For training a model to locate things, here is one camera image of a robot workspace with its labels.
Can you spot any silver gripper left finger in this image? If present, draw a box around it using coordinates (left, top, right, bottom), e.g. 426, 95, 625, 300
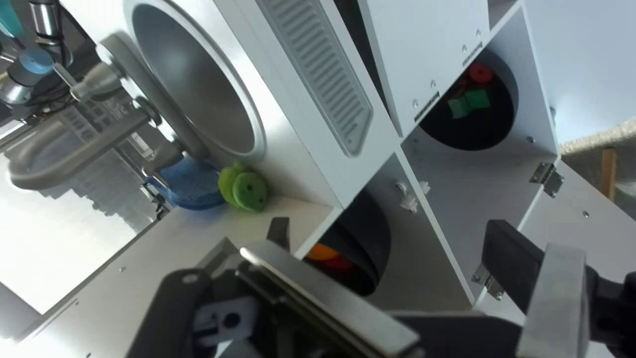
239, 214, 426, 358

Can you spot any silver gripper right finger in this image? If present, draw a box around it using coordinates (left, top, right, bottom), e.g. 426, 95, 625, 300
482, 218, 593, 358

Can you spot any red toy piece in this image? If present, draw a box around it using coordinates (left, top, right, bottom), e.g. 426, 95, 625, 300
325, 254, 358, 276

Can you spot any orange toy piece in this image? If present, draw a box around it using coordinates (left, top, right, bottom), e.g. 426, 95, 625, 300
307, 242, 343, 264

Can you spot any black round dish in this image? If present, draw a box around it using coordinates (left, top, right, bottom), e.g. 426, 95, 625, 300
303, 188, 396, 298
418, 45, 521, 152

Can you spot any white crumpled scrap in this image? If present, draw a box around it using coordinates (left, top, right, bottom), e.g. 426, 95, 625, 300
396, 176, 434, 214

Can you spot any wooden folding chair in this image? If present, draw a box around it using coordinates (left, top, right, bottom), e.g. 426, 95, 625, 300
599, 146, 623, 202

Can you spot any green round toy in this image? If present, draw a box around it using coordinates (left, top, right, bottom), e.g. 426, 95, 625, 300
217, 160, 273, 214

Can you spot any white toy kitchen body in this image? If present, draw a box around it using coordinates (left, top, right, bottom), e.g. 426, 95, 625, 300
0, 0, 636, 358

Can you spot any blue round toy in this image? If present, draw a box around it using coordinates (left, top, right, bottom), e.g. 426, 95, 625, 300
158, 154, 225, 210

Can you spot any green block toy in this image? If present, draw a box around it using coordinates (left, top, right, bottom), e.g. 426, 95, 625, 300
446, 97, 468, 121
462, 87, 496, 115

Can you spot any grey vent grille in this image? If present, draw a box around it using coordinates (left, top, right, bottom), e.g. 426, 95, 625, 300
255, 0, 376, 158

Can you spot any red round toy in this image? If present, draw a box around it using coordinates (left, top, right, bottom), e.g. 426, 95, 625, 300
466, 61, 498, 85

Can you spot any grey toy faucet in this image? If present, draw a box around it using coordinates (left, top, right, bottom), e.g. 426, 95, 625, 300
0, 0, 162, 194

